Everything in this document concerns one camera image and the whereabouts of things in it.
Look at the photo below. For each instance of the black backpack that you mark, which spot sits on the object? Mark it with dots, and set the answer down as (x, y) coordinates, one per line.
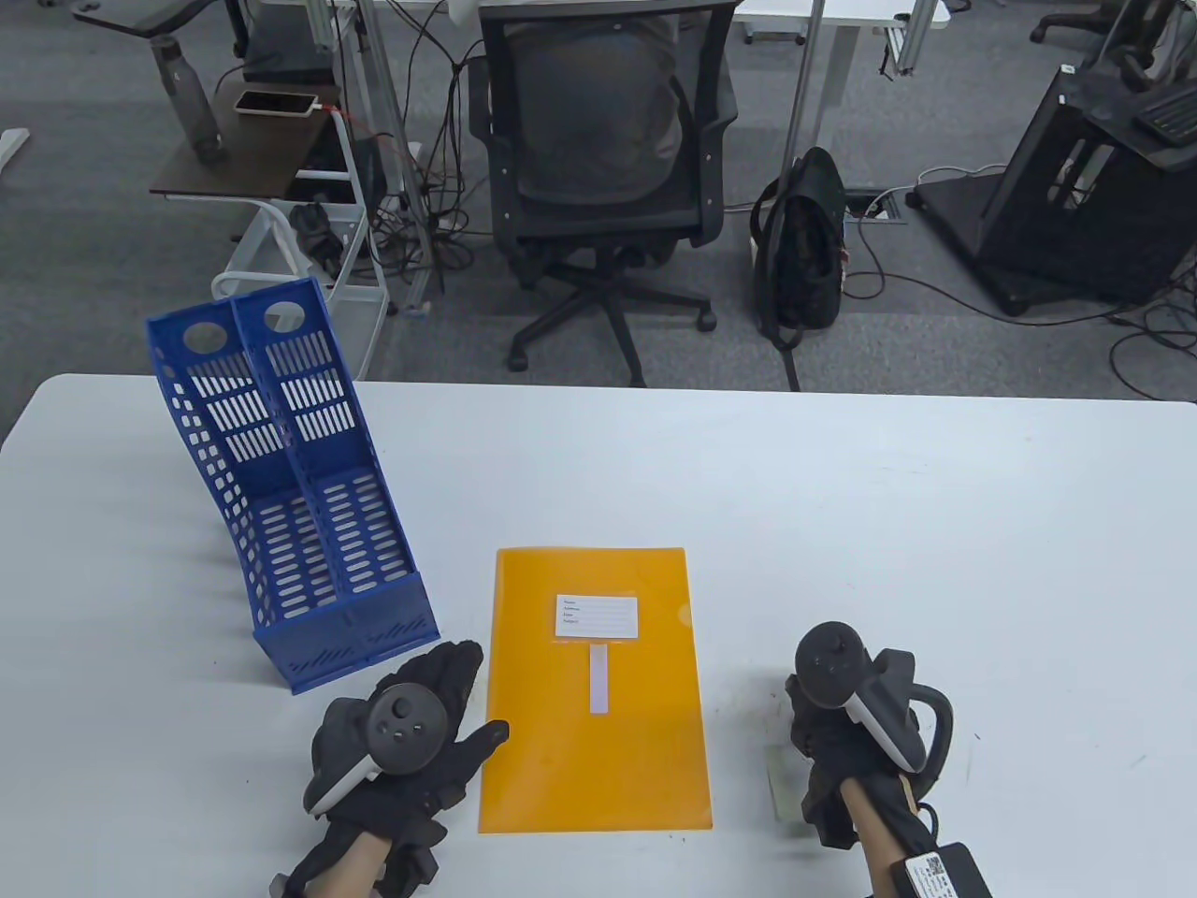
(804, 253)

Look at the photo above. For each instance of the metal floor outlet box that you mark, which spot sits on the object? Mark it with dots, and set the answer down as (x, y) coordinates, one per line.
(884, 208)

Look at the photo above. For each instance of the person's right forearm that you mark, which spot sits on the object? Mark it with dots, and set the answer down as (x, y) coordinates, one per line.
(870, 828)

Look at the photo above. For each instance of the black mesh office chair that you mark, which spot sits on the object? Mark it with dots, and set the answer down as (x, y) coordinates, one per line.
(598, 103)

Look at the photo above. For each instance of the brown side table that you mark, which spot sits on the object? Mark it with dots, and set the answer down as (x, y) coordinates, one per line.
(252, 154)

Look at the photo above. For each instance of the blue plastic file rack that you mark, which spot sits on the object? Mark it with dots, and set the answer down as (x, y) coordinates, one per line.
(355, 627)

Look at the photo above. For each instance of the silver desk leg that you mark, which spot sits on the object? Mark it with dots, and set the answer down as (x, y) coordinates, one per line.
(396, 140)

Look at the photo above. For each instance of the white desk foot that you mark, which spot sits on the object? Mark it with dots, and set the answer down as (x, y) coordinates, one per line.
(9, 145)

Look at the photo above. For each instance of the black swivel chair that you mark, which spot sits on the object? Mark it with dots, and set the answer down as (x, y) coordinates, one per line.
(1066, 23)

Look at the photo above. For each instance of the person's left hand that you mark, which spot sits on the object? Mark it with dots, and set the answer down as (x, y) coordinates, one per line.
(449, 659)

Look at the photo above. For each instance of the black left hand controller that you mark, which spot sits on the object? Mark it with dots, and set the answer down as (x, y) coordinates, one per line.
(407, 730)

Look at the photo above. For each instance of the white lined label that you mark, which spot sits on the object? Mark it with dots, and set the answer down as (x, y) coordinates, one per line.
(597, 616)

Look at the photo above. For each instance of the silver metal pole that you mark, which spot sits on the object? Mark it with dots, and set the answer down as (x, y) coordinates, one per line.
(804, 94)

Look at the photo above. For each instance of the orange L-shaped folder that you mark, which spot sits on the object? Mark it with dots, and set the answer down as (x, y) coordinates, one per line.
(580, 767)

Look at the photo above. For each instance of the white paper strip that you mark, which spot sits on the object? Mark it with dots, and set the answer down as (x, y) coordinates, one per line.
(599, 678)

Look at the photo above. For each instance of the dark grey water bottle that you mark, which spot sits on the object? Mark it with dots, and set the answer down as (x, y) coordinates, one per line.
(187, 103)

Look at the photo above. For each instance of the person's right hand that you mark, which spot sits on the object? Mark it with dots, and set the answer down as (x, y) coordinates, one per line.
(832, 758)

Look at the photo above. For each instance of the person's left forearm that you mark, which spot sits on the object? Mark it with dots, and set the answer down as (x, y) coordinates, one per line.
(351, 865)

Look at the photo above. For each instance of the dark grey desk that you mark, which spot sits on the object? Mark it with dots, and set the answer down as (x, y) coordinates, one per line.
(131, 14)

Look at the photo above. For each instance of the black equipment stand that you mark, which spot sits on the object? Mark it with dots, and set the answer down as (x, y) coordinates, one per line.
(1038, 215)

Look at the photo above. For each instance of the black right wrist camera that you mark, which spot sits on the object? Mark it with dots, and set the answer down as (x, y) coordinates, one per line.
(935, 870)

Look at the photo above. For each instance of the black hand controller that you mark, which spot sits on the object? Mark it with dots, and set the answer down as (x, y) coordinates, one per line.
(832, 664)
(407, 730)

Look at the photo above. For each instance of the white desk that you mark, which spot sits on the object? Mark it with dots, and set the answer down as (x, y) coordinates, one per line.
(842, 11)

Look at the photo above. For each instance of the white smartphone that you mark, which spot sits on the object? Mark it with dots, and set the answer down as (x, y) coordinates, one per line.
(274, 103)

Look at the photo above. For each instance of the black right hand controller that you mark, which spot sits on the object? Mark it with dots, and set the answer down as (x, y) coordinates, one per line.
(832, 664)

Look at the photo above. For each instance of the black keyboard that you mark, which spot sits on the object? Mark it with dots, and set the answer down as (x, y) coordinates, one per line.
(1169, 117)

